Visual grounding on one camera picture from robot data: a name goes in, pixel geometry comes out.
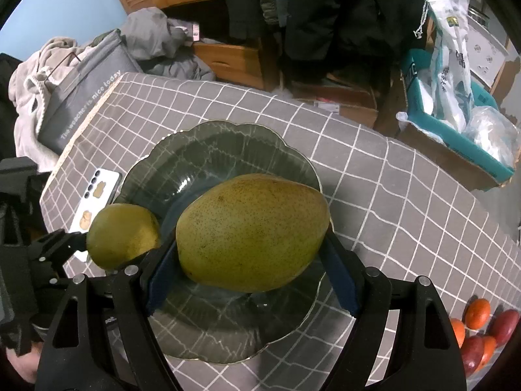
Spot black hanging jacket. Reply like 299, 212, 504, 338
220, 0, 286, 41

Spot green pear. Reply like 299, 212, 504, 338
86, 204, 162, 270

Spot dark glass scalloped plate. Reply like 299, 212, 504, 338
115, 120, 338, 365

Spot wooden drawer unit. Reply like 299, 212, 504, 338
191, 38, 269, 90

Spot grey checked tablecloth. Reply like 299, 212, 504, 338
38, 72, 521, 391

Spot white printed plastic bag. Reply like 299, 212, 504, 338
409, 0, 477, 133

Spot clear plastic bag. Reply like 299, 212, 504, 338
464, 106, 519, 167

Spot teal and brown cardboard box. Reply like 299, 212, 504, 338
397, 49, 515, 190

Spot white smartphone with stickers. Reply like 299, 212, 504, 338
67, 168, 123, 263

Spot grey fabric storage bag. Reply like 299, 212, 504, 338
37, 28, 143, 155

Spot beige fleece garment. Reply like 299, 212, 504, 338
8, 37, 92, 161

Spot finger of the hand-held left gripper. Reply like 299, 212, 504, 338
35, 258, 80, 292
28, 230, 89, 263

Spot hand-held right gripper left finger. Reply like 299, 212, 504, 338
36, 239, 182, 391

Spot orange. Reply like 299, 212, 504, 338
474, 335, 498, 371
464, 298, 492, 330
450, 318, 466, 349

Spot white printed carton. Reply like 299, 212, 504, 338
464, 20, 509, 86

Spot grey padded jacket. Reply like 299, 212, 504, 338
120, 7, 216, 82

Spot red apple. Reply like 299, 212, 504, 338
461, 335, 486, 377
487, 310, 521, 349

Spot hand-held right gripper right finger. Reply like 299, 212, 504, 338
319, 231, 469, 391

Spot large black hanging coat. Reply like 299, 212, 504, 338
281, 0, 428, 86

